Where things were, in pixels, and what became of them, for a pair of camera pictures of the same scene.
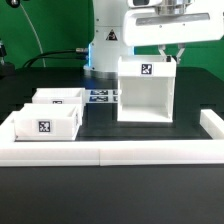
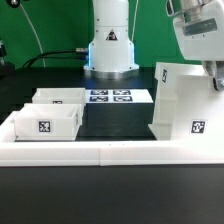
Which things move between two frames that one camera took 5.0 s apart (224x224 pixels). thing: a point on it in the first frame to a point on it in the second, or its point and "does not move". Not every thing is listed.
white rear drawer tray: [60, 96] does not move
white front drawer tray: [47, 121] does not move
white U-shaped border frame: [15, 152] does not move
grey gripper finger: [161, 48] to [215, 69]
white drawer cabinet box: [146, 89] to [187, 104]
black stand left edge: [6, 69] does not move
